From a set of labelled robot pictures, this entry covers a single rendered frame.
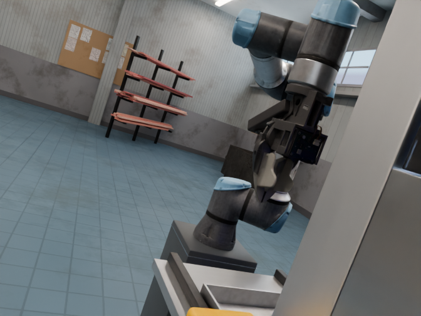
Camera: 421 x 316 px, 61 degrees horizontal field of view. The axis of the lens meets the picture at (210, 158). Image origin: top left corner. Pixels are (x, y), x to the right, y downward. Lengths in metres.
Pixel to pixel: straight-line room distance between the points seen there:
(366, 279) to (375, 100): 0.15
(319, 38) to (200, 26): 9.39
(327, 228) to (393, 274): 0.07
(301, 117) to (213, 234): 0.70
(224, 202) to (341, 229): 0.88
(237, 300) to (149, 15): 9.24
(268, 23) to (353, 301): 0.55
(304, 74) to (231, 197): 0.66
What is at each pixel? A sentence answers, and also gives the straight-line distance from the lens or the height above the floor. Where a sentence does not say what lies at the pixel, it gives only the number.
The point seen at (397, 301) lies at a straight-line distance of 0.30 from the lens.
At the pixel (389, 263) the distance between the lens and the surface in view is 0.30.
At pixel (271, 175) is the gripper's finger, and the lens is 0.61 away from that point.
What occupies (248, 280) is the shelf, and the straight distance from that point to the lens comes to 0.85.
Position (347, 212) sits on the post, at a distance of 0.33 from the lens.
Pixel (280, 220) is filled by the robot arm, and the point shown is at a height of 0.96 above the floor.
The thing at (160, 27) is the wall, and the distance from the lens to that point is 9.73.
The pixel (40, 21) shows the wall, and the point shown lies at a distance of 9.65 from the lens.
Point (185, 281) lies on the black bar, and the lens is 0.69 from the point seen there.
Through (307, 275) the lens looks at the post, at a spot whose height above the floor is 1.09.
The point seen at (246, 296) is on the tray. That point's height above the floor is 0.90.
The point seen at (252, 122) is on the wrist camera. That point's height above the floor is 1.21.
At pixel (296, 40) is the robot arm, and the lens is 0.73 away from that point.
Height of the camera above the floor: 1.20
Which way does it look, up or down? 7 degrees down
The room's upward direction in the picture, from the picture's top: 19 degrees clockwise
